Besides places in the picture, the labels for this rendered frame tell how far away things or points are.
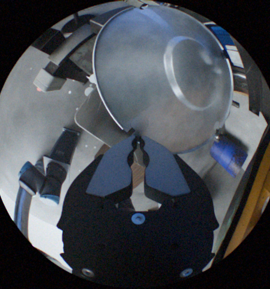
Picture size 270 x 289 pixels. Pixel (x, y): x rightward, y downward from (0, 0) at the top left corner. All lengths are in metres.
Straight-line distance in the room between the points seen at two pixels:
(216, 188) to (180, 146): 3.24
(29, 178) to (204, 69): 0.61
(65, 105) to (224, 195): 3.74
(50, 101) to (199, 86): 1.01
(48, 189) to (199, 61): 0.62
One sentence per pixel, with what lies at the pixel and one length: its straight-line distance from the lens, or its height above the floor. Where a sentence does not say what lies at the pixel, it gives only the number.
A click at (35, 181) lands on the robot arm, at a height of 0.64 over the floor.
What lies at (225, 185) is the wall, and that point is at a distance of 3.42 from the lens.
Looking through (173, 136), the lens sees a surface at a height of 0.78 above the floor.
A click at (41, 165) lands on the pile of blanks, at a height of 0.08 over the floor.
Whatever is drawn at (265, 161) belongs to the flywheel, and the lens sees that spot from 0.48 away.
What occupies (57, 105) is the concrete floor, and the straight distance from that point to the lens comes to 0.99.
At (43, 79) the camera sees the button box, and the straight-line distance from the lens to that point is 0.32.
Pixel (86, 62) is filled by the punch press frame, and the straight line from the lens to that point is 0.26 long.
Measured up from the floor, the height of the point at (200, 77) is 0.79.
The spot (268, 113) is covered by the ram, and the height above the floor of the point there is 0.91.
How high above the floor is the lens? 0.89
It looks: 54 degrees down
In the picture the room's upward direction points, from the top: 148 degrees clockwise
